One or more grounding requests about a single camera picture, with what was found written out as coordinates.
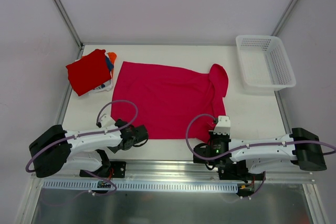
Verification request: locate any folded white t-shirt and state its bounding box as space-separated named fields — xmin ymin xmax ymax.
xmin=88 ymin=79 xmax=113 ymax=94

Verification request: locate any white slotted cable duct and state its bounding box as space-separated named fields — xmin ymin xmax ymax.
xmin=43 ymin=179 xmax=238 ymax=194

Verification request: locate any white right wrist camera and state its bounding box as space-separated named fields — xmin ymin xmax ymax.
xmin=213 ymin=115 xmax=231 ymax=135

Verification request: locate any folded orange t-shirt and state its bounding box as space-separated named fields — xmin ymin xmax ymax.
xmin=106 ymin=52 xmax=117 ymax=77

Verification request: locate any aluminium frame post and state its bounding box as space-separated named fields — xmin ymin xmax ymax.
xmin=52 ymin=0 xmax=83 ymax=49
xmin=271 ymin=0 xmax=300 ymax=37

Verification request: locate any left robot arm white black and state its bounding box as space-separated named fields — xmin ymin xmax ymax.
xmin=26 ymin=119 xmax=149 ymax=178

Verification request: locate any aluminium mounting rail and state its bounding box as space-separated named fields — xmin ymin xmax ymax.
xmin=30 ymin=157 xmax=315 ymax=185

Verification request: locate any white perforated plastic basket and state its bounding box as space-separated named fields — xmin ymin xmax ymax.
xmin=236 ymin=35 xmax=296 ymax=94

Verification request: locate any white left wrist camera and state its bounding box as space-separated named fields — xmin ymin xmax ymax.
xmin=97 ymin=114 xmax=115 ymax=128

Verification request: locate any left aluminium frame post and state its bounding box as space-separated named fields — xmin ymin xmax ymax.
xmin=52 ymin=0 xmax=83 ymax=49

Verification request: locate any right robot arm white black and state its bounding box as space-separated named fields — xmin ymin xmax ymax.
xmin=193 ymin=128 xmax=327 ymax=183

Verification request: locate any folded red t-shirt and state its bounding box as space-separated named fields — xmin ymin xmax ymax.
xmin=66 ymin=49 xmax=113 ymax=96

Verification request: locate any right aluminium frame post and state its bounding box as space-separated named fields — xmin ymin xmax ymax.
xmin=271 ymin=0 xmax=300 ymax=37

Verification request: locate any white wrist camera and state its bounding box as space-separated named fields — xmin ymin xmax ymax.
xmin=97 ymin=114 xmax=115 ymax=128
xmin=213 ymin=115 xmax=231 ymax=135

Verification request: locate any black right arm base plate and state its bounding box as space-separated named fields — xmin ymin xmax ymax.
xmin=218 ymin=161 xmax=264 ymax=183

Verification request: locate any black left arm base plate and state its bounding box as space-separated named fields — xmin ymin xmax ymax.
xmin=91 ymin=161 xmax=127 ymax=178

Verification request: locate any crimson pink t-shirt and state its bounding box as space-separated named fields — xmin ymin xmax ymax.
xmin=111 ymin=61 xmax=229 ymax=142

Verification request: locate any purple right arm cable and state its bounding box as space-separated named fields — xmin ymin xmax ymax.
xmin=185 ymin=113 xmax=336 ymax=200

